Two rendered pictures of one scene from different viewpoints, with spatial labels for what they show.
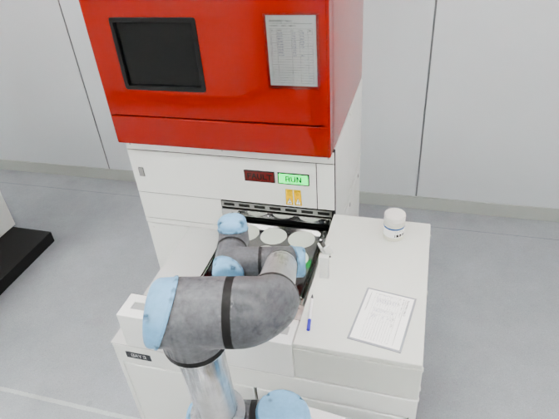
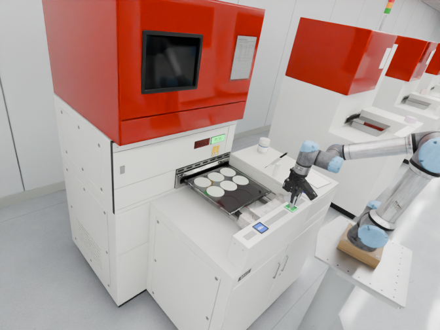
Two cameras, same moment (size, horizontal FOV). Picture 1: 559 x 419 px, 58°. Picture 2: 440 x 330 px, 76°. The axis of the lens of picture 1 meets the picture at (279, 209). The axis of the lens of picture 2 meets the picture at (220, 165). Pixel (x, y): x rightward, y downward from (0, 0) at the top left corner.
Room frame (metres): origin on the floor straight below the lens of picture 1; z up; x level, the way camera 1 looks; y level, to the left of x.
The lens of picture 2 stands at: (0.94, 1.39, 1.81)
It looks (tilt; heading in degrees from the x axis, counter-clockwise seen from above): 29 degrees down; 292
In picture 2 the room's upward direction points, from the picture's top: 10 degrees clockwise
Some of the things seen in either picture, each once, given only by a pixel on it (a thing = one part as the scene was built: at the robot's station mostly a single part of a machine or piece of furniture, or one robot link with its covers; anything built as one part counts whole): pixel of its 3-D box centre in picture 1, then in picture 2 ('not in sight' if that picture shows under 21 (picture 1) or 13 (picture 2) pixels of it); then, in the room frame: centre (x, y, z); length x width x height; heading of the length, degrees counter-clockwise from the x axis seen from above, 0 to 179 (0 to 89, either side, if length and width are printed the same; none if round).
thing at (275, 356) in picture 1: (209, 332); (273, 228); (1.05, 0.25, 0.89); 0.55 x 0.09 x 0.14; 72
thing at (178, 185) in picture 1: (230, 189); (182, 160); (1.65, 0.18, 1.02); 0.82 x 0.03 x 0.40; 72
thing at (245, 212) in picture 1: (275, 223); (204, 171); (1.58, 0.02, 0.89); 0.44 x 0.02 x 0.10; 72
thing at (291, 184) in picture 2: not in sight; (295, 181); (1.03, 0.12, 1.11); 0.09 x 0.08 x 0.12; 162
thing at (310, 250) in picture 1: (264, 254); (228, 185); (1.39, 0.06, 0.90); 0.34 x 0.34 x 0.01; 72
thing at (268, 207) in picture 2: not in sight; (264, 213); (1.13, 0.13, 0.87); 0.36 x 0.08 x 0.03; 72
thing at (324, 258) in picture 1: (324, 256); (275, 165); (1.19, -0.13, 1.03); 0.06 x 0.04 x 0.13; 162
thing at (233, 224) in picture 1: (234, 237); (308, 154); (1.02, 0.12, 1.27); 0.09 x 0.08 x 0.11; 175
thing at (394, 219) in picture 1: (393, 224); (263, 145); (1.35, -0.38, 1.01); 0.07 x 0.07 x 0.10
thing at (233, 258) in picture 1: (236, 263); (329, 160); (0.92, 0.11, 1.27); 0.11 x 0.11 x 0.08; 85
